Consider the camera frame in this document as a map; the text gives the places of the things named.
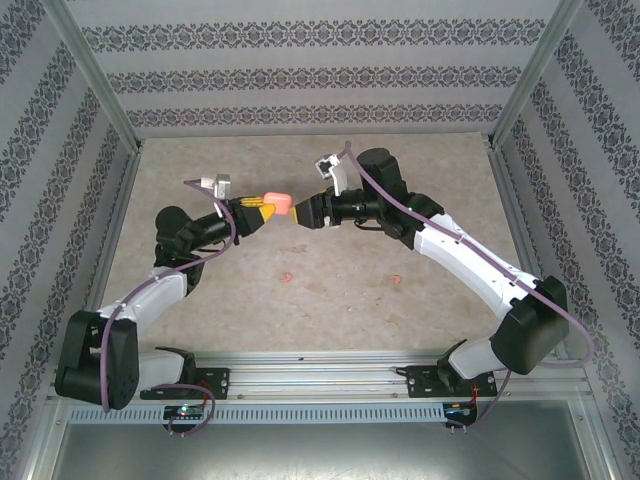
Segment pink earbud charging case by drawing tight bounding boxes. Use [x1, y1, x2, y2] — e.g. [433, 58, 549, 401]
[263, 190, 294, 216]

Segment left controller circuit board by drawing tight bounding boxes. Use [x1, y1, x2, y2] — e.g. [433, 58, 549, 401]
[163, 404, 207, 421]

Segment sheet metal tray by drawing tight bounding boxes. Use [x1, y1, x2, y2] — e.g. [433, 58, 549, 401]
[29, 399, 614, 480]

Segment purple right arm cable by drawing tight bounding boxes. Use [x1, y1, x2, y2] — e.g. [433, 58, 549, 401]
[343, 141, 595, 434]

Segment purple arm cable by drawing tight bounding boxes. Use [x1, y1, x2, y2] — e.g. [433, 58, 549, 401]
[99, 178, 237, 439]
[343, 141, 595, 434]

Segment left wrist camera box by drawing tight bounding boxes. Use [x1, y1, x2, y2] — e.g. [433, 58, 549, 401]
[199, 172, 232, 201]

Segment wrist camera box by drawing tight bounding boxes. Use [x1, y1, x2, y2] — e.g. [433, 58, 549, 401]
[313, 154, 349, 197]
[199, 172, 232, 201]

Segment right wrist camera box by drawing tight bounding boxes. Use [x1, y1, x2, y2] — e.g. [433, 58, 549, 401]
[313, 154, 349, 197]

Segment aluminium side rail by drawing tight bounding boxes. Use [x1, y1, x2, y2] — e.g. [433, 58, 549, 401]
[487, 147, 566, 357]
[69, 149, 144, 364]

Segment aluminium mounting rail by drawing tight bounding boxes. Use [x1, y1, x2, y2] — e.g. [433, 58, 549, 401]
[47, 349, 589, 401]

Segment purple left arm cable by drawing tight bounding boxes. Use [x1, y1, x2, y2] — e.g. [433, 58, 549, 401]
[99, 178, 237, 439]

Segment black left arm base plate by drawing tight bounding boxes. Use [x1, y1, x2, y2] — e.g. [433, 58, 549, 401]
[139, 367, 232, 401]

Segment aluminium frame post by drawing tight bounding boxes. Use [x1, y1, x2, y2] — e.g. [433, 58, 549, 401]
[47, 0, 144, 151]
[487, 0, 586, 149]

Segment slotted grey cable duct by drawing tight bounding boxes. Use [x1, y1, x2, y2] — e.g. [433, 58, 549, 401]
[67, 403, 446, 422]

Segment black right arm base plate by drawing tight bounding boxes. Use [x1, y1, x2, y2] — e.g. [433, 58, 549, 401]
[405, 364, 499, 400]

